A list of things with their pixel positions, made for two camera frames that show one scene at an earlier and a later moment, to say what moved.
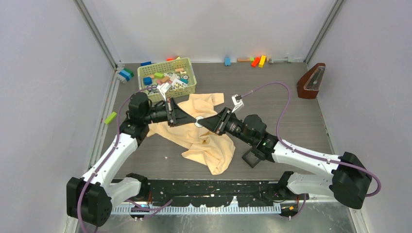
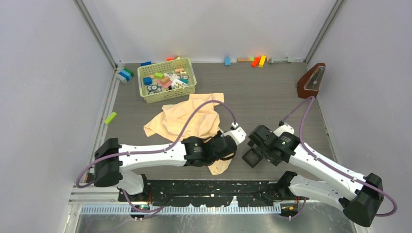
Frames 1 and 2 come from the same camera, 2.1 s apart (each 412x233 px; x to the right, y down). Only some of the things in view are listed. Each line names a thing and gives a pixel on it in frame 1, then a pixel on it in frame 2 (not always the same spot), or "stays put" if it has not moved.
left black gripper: (179, 116) → (216, 135)
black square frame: (251, 158) stays put
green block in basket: (158, 75) stays put
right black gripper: (218, 123) → (272, 161)
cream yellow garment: (216, 151) stays put
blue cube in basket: (147, 80) stays put
